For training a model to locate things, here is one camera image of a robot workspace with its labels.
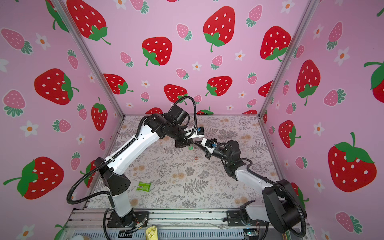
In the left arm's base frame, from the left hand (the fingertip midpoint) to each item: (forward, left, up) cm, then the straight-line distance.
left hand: (192, 139), depth 74 cm
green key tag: (-6, +1, +2) cm, 7 cm away
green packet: (-15, +28, -25) cm, 41 cm away
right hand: (-1, -2, -1) cm, 2 cm away
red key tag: (+3, -2, -25) cm, 25 cm away
